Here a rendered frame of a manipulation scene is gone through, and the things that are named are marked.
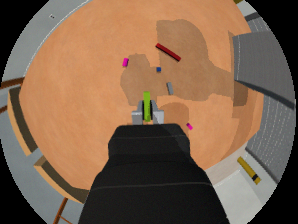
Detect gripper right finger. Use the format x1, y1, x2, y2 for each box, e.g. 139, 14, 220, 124
150, 100, 164, 124

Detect lime green rod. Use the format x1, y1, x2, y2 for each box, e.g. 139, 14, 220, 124
143, 91, 151, 122

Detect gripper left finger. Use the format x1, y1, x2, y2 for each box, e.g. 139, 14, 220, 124
131, 100, 145, 125

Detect grey rod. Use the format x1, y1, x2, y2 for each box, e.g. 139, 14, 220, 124
167, 82, 174, 94

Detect dark red rod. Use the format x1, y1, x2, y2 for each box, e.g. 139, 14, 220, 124
156, 43, 181, 62

